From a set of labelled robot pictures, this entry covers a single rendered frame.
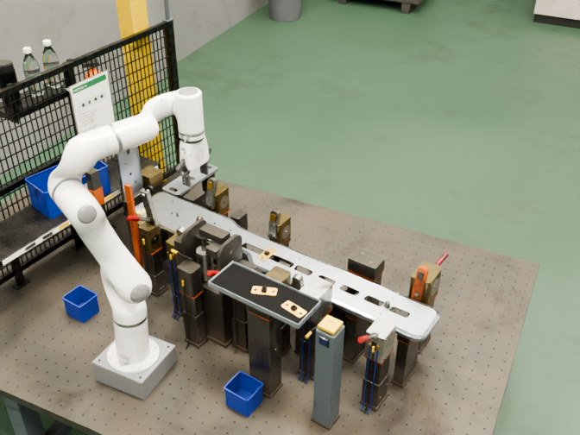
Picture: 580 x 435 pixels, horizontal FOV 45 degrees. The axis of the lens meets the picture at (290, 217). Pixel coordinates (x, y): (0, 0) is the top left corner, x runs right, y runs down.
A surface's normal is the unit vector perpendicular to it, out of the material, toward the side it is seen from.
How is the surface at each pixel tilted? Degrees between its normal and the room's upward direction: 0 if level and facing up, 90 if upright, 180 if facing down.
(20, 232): 0
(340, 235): 0
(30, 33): 90
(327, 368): 90
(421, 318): 0
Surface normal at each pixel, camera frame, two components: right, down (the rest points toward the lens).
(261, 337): -0.56, 0.47
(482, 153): 0.00, -0.82
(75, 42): 0.90, 0.25
